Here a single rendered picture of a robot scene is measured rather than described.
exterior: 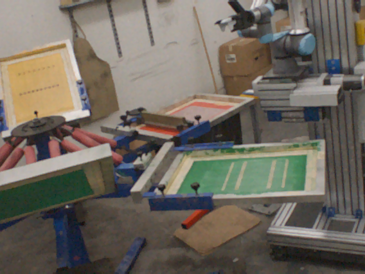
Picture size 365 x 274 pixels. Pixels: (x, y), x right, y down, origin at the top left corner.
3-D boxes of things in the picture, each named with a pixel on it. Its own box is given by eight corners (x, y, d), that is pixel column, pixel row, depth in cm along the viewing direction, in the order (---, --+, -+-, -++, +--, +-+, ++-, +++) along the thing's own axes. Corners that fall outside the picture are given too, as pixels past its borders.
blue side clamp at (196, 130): (205, 129, 320) (203, 119, 317) (211, 130, 316) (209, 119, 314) (171, 147, 301) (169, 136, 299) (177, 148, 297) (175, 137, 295)
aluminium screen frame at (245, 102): (195, 96, 388) (195, 92, 386) (255, 103, 346) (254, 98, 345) (116, 134, 339) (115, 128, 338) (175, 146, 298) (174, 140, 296)
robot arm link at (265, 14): (276, 18, 259) (274, 2, 256) (261, 24, 253) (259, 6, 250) (265, 18, 265) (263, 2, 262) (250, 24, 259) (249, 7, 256)
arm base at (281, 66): (301, 66, 297) (299, 50, 294) (294, 73, 285) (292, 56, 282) (277, 67, 305) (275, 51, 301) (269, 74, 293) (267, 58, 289)
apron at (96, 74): (117, 109, 548) (94, 13, 512) (121, 109, 543) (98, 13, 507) (78, 126, 515) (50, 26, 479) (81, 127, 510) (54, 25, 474)
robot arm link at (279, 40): (282, 51, 299) (279, 29, 295) (300, 52, 289) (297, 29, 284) (268, 56, 293) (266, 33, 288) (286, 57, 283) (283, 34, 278)
